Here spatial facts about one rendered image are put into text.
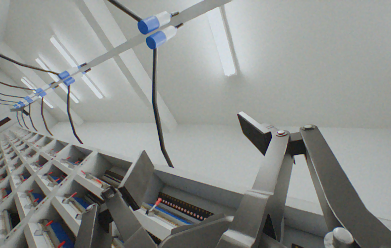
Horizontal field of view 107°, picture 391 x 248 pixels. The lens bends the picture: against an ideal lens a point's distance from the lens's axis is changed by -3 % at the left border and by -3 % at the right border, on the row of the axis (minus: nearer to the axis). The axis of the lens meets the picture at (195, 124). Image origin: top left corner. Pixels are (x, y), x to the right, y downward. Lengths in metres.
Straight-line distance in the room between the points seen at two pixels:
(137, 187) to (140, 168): 0.02
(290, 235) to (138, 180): 0.72
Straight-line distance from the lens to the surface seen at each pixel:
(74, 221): 1.17
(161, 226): 0.75
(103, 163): 1.62
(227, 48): 1.53
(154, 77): 0.82
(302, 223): 0.75
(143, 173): 0.19
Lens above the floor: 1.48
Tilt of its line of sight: 36 degrees up
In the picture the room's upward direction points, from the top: 33 degrees clockwise
